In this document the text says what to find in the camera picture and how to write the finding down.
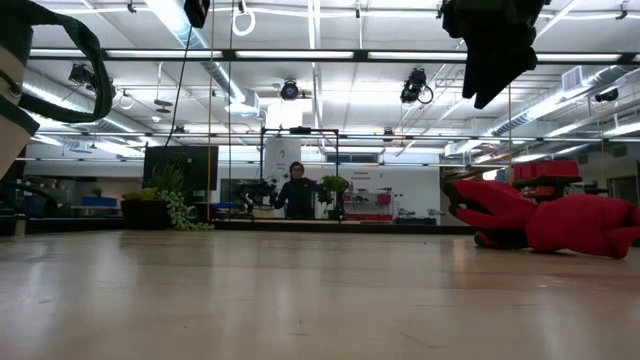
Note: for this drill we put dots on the red and black garden glove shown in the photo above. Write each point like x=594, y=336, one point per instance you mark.
x=575, y=225
x=495, y=60

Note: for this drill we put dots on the black background robot arm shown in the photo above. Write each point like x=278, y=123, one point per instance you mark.
x=255, y=190

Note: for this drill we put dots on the green background potted plant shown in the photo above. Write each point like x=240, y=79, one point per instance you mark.
x=334, y=184

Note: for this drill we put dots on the person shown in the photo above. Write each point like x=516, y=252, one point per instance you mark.
x=298, y=197

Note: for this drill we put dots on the background shelf red boxes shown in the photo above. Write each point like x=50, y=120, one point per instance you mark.
x=383, y=199

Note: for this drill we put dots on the black hanging spotlight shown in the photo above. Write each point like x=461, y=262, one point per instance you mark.
x=82, y=75
x=289, y=90
x=414, y=85
x=606, y=95

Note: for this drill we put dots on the black screen panel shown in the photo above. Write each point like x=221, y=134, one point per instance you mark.
x=200, y=160

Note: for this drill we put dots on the potted succulent plant dark pot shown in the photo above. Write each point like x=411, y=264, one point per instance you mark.
x=150, y=215

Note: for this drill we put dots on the blue background table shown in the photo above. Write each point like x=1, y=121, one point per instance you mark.
x=100, y=201

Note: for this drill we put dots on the red bins on cart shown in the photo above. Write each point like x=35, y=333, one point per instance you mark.
x=545, y=170

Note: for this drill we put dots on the black aluminium table frame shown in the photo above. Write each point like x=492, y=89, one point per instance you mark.
x=300, y=226

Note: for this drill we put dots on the black background rig frame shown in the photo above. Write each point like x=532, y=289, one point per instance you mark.
x=300, y=130

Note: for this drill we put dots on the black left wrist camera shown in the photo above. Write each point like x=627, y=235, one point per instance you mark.
x=196, y=12

